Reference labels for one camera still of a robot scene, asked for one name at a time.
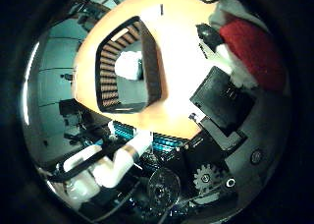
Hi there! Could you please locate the teal plush toy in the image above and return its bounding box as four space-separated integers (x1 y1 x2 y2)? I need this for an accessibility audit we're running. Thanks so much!
114 50 144 81

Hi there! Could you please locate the blue ribbed rack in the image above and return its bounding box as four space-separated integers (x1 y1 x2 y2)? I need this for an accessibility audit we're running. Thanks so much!
112 121 185 153

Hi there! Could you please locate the red toy with white dots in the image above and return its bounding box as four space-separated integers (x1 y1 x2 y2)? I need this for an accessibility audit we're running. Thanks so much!
219 19 288 93

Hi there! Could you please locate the black plastic mesh basket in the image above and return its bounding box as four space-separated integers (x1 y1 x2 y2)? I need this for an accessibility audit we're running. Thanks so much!
94 16 164 114

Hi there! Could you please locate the long white light strip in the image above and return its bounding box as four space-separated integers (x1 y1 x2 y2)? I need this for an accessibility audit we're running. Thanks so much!
22 41 40 125

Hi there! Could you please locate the black equipment stand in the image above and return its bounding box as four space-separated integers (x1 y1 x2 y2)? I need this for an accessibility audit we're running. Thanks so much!
58 98 112 137

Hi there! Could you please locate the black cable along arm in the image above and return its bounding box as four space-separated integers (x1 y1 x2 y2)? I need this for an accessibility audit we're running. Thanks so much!
48 144 129 183

